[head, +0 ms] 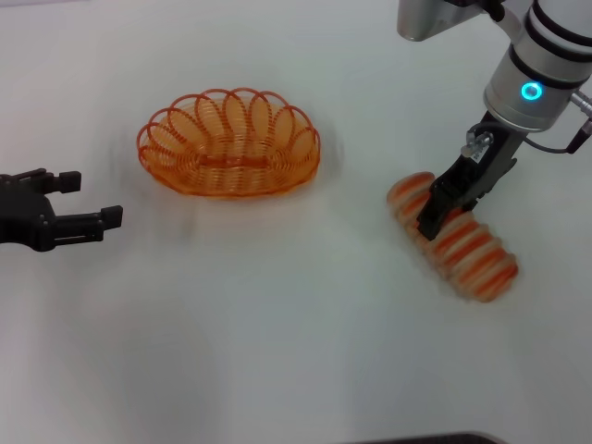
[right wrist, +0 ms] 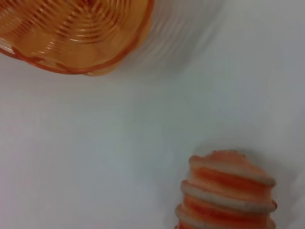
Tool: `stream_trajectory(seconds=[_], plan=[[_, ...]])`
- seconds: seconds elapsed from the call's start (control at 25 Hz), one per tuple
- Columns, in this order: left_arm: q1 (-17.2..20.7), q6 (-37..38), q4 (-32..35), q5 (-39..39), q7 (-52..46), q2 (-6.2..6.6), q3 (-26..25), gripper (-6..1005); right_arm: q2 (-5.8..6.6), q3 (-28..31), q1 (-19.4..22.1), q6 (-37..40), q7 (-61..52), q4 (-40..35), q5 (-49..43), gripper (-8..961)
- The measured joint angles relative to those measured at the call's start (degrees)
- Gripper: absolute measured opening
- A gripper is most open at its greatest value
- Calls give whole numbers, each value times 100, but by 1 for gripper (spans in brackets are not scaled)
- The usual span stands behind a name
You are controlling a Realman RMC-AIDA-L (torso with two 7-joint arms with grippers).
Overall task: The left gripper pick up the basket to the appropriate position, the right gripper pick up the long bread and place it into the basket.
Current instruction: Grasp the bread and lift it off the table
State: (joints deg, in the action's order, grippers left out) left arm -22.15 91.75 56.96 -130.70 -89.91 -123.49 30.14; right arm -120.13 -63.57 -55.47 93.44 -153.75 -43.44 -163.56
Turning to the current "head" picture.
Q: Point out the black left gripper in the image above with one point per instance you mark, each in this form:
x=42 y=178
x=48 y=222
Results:
x=23 y=222

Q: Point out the silver knob on right gripper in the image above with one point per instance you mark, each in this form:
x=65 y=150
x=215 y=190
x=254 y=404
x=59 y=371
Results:
x=476 y=143

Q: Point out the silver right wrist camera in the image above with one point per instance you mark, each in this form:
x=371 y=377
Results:
x=430 y=18

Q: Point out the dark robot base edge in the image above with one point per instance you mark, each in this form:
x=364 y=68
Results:
x=425 y=438

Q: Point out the orange striped bread loaf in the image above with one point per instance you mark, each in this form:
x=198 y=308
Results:
x=472 y=263

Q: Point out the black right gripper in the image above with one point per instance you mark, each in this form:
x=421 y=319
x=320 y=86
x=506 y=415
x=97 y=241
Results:
x=485 y=162

